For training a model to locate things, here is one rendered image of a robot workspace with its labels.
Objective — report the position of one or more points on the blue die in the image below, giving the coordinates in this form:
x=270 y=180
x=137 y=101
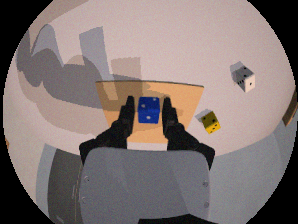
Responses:
x=148 y=110

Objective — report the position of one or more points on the yellow die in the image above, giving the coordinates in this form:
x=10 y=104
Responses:
x=210 y=122

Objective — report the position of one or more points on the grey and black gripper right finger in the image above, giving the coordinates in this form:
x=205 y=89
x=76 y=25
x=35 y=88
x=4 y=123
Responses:
x=178 y=138

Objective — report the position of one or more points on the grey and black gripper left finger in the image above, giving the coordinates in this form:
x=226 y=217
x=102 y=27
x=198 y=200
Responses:
x=116 y=136

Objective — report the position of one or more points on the white die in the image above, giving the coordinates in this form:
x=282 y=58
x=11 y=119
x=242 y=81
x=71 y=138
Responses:
x=245 y=79

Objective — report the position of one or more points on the orange mat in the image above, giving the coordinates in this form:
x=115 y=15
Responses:
x=114 y=93

